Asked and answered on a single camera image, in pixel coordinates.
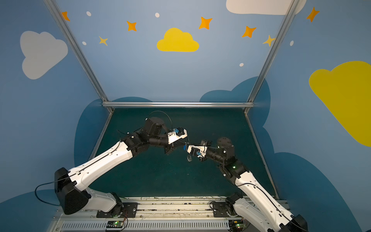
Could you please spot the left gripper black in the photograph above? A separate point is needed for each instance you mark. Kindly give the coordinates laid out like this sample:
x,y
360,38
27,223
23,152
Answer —
x,y
171,144

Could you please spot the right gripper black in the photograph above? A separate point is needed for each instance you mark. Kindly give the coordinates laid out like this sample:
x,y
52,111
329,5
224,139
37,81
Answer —
x,y
203,153

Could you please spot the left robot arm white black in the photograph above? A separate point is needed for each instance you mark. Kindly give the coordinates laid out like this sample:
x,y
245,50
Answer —
x,y
72,186

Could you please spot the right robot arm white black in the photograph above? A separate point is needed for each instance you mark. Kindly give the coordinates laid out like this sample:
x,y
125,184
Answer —
x,y
265,214

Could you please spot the right controller board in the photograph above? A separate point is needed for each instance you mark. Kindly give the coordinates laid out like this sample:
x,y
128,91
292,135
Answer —
x,y
237,226

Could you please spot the controller board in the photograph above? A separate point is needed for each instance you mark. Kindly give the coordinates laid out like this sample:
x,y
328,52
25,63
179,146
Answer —
x,y
114,226
237,226

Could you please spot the left controller board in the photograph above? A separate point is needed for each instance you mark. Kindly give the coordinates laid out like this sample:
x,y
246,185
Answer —
x,y
114,226

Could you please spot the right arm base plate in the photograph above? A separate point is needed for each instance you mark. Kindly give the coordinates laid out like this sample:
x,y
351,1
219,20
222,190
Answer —
x,y
222,210

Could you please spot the aluminium rail base front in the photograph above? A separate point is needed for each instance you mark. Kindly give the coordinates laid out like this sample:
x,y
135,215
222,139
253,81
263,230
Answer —
x,y
155,214

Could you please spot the aluminium frame back bar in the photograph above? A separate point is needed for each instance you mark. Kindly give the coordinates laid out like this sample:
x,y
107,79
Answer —
x,y
131,104

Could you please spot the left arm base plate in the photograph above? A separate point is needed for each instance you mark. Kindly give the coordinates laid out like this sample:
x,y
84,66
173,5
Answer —
x,y
121,210

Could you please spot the aluminium frame right post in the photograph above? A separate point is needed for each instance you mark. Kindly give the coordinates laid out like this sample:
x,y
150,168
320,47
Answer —
x,y
283,29

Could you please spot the aluminium frame post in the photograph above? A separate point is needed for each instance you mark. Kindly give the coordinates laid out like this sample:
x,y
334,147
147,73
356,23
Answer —
x,y
283,29
68,34

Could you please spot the aluminium frame left post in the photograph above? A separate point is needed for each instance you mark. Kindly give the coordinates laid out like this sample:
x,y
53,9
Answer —
x,y
68,34

